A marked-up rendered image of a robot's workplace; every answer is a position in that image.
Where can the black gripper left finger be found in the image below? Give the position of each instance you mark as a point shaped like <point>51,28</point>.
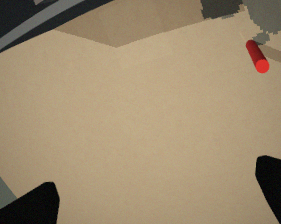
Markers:
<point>40,206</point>

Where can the dark red peg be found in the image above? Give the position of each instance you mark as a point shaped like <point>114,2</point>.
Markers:
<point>258,57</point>

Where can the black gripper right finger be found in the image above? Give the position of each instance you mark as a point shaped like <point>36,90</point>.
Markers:
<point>268,175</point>

